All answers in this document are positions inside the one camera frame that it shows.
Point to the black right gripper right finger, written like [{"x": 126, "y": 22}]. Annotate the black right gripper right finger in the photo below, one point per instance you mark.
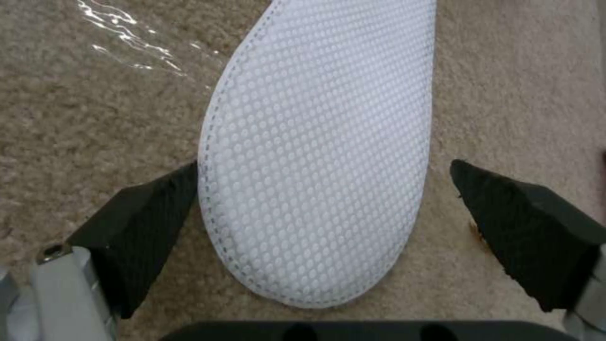
[{"x": 521, "y": 227}]

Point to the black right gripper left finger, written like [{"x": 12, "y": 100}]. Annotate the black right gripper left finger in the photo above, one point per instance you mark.
[{"x": 137, "y": 227}]

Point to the beige shaggy carpet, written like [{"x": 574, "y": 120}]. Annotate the beige shaggy carpet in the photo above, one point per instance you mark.
[{"x": 94, "y": 135}]

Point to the clear plastic wrapper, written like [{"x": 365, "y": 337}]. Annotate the clear plastic wrapper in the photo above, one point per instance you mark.
[{"x": 137, "y": 37}]

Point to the white dotted shoe insole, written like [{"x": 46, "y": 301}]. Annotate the white dotted shoe insole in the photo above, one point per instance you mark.
[{"x": 319, "y": 149}]

